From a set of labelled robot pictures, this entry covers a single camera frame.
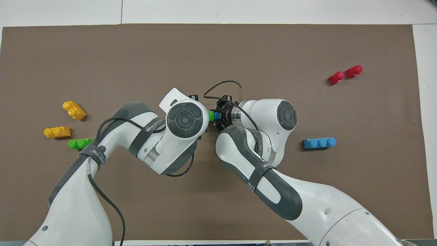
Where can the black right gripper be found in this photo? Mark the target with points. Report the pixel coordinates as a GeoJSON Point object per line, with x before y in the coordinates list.
{"type": "Point", "coordinates": [228, 114]}

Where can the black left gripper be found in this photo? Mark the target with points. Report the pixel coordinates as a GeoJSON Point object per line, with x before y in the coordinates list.
{"type": "Point", "coordinates": [194, 98]}

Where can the blue three-stud toy brick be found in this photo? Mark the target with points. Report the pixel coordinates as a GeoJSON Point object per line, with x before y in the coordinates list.
{"type": "Point", "coordinates": [320, 143]}
{"type": "Point", "coordinates": [217, 117]}

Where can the green two-stud toy brick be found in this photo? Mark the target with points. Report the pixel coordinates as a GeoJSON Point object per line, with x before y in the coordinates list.
{"type": "Point", "coordinates": [211, 116]}
{"type": "Point", "coordinates": [80, 144]}

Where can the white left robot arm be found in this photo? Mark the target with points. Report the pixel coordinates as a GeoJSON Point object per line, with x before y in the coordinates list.
{"type": "Point", "coordinates": [68, 205]}

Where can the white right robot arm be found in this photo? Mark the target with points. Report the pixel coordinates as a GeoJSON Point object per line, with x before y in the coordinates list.
{"type": "Point", "coordinates": [307, 201]}

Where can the brown table mat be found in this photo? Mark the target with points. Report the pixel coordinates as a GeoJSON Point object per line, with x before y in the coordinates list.
{"type": "Point", "coordinates": [218, 51]}

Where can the yellow two-stud toy brick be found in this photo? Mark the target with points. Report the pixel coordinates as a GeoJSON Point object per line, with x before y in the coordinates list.
{"type": "Point", "coordinates": [58, 132]}
{"type": "Point", "coordinates": [75, 111]}

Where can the red one-stud toy brick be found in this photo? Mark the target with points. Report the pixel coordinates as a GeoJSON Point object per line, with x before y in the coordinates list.
{"type": "Point", "coordinates": [336, 78]}
{"type": "Point", "coordinates": [353, 72]}

